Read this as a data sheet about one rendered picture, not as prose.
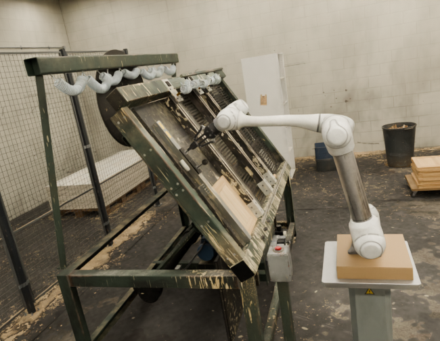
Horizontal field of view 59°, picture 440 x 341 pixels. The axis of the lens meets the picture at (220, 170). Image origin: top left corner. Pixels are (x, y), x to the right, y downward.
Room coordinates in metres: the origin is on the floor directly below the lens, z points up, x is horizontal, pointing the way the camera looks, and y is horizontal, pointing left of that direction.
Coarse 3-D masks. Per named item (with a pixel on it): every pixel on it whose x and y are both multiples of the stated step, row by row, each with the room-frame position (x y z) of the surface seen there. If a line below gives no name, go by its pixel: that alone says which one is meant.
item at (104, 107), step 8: (96, 72) 3.00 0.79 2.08; (112, 72) 3.20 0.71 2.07; (96, 80) 2.97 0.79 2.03; (128, 80) 3.41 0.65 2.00; (136, 80) 3.55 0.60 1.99; (112, 88) 3.15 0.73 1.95; (96, 96) 2.93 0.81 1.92; (104, 96) 3.01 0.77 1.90; (104, 104) 2.99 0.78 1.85; (104, 112) 2.97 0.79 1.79; (112, 112) 3.07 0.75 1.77; (104, 120) 2.94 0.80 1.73; (112, 128) 3.02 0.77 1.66; (112, 136) 3.01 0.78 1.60; (120, 136) 3.11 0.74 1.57
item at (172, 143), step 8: (160, 128) 2.40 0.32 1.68; (160, 136) 2.40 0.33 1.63; (168, 136) 2.39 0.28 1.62; (168, 144) 2.39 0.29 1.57; (176, 144) 2.40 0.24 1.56; (176, 152) 2.38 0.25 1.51; (184, 160) 2.37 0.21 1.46; (192, 168) 2.35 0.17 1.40; (192, 176) 2.36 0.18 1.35; (200, 176) 2.35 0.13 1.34; (200, 184) 2.34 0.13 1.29; (208, 184) 2.36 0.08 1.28; (216, 192) 2.36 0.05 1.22; (216, 200) 2.32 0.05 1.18; (224, 208) 2.30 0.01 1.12; (224, 216) 2.30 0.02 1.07; (232, 216) 2.30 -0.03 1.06; (232, 224) 2.29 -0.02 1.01; (240, 224) 2.31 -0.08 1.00; (240, 232) 2.28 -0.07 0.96; (248, 240) 2.26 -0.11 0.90
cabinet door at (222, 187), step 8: (216, 184) 2.49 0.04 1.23; (224, 184) 2.58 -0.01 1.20; (224, 192) 2.50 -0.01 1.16; (232, 192) 2.60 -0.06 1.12; (224, 200) 2.42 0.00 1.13; (232, 200) 2.51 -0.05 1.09; (240, 200) 2.60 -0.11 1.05; (232, 208) 2.43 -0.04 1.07; (240, 208) 2.52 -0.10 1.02; (248, 208) 2.61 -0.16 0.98; (240, 216) 2.44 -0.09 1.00; (248, 216) 2.54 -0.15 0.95; (248, 224) 2.44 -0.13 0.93; (248, 232) 2.36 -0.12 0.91
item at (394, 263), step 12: (348, 240) 2.18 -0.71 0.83; (396, 240) 2.09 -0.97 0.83; (336, 252) 2.06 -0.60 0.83; (384, 252) 1.97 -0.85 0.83; (396, 252) 1.95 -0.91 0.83; (336, 264) 1.93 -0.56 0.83; (348, 264) 1.92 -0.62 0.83; (360, 264) 1.90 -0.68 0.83; (372, 264) 1.88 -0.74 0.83; (384, 264) 1.86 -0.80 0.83; (396, 264) 1.84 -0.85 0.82; (408, 264) 1.83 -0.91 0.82; (348, 276) 1.89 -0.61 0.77; (360, 276) 1.87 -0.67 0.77; (372, 276) 1.85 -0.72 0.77; (384, 276) 1.83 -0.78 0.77; (396, 276) 1.81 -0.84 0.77; (408, 276) 1.79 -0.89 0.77
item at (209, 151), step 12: (168, 96) 2.77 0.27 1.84; (180, 96) 2.81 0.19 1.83; (168, 108) 2.77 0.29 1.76; (180, 108) 2.76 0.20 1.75; (180, 120) 2.75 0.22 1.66; (192, 120) 2.78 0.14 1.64; (192, 132) 2.73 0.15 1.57; (216, 156) 2.68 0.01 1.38; (216, 168) 2.69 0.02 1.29; (228, 168) 2.70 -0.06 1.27; (228, 180) 2.66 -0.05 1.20; (240, 192) 2.64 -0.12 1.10; (252, 204) 2.62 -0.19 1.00
